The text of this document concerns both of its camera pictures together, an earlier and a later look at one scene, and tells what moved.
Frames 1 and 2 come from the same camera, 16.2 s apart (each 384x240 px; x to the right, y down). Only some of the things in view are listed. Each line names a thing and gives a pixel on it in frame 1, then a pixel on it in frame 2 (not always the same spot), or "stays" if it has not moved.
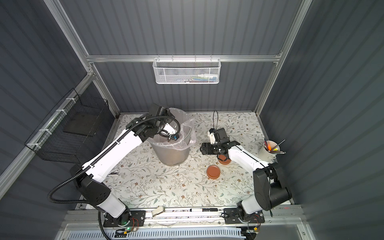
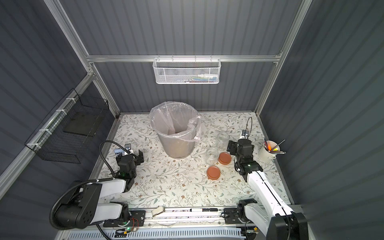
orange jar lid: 224,162 stays
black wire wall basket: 67,133 stays
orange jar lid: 213,172 stays
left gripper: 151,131 to 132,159
